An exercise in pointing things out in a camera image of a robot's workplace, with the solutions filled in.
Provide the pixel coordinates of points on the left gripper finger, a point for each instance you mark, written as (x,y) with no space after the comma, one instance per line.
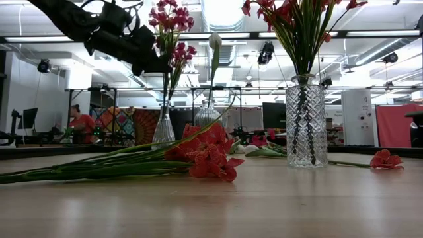
(155,66)

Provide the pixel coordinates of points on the conical ribbed glass vase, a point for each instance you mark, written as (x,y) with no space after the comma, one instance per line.
(163,132)

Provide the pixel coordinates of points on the diamond-cut glass vase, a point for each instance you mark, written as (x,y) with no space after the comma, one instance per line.
(305,132)

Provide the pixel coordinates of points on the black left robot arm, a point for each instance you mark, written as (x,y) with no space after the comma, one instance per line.
(66,16)

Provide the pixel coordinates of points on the ribbed glass bottle vase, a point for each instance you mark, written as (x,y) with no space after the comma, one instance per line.
(206,115)

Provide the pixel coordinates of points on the orange mandala tapestry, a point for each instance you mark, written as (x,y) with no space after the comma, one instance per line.
(145,125)

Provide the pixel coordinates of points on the colourful patchwork tapestry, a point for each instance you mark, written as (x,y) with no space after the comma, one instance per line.
(122,122)

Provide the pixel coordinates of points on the black ceiling spotlight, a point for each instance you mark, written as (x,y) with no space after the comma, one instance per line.
(390,57)
(44,66)
(266,53)

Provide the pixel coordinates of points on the ceiling light strip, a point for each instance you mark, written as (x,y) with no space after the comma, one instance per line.
(267,34)
(380,33)
(231,35)
(39,39)

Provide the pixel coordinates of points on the person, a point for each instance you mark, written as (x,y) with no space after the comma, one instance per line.
(82,125)

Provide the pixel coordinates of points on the black monitor on stand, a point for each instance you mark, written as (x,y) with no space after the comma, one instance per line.
(29,117)

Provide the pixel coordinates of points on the white tall appliance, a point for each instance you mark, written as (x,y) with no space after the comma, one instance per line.
(358,115)

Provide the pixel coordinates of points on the red partition panel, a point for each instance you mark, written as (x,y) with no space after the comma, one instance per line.
(393,125)

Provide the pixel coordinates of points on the single orange flower sprig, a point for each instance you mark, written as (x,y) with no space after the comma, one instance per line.
(385,160)

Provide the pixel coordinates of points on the black office chair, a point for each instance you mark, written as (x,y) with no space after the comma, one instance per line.
(417,132)

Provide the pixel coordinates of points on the black metal camera rig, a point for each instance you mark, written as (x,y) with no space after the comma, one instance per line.
(132,88)

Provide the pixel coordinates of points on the black metal table frame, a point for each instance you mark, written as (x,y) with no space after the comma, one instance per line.
(66,152)

